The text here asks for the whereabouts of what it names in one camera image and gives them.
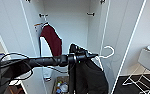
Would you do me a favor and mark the black garment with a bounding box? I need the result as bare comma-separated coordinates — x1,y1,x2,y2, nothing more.
68,43,109,94

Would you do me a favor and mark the white clothes hanger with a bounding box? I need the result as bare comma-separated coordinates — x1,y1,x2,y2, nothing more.
95,45,115,73
40,16,51,29

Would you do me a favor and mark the white wardrobe door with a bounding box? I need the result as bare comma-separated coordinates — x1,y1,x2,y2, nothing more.
99,0,149,94
0,0,47,94

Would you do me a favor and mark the brown box of toys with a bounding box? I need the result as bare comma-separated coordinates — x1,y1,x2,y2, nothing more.
54,75,72,94

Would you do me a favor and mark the maroon and white jacket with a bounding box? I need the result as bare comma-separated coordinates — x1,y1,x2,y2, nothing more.
39,23,64,81

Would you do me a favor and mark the pale blue plastic item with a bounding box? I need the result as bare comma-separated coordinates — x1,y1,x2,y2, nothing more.
59,83,69,94

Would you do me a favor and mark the white wardrobe carcass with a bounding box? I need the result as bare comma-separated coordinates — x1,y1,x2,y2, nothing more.
20,0,112,94

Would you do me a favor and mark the orange striped white label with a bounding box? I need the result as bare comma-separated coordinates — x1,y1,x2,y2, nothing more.
33,21,45,28

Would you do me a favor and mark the orange folding stand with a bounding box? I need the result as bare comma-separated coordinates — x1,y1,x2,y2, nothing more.
9,84,25,94

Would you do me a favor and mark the black wall hook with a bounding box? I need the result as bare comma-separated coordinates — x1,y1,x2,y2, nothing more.
38,13,49,18
86,12,96,17

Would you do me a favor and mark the yellow seat white wire chair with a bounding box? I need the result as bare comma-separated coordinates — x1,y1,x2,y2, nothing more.
122,64,150,94

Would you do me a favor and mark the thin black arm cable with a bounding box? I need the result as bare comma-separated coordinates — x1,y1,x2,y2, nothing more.
0,51,35,84

